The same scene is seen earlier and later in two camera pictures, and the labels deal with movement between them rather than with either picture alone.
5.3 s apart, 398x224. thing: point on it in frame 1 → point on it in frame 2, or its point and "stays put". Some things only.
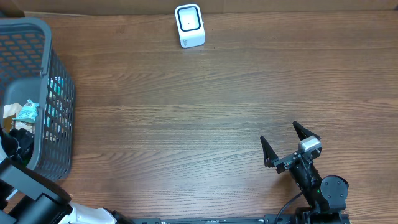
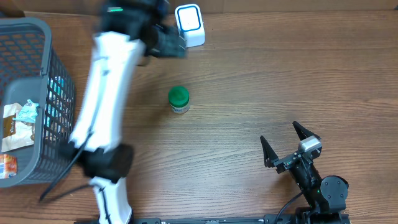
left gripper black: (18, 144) → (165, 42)
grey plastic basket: (30, 70) stays put
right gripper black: (285, 162) stays put
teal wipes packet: (28, 112) stays put
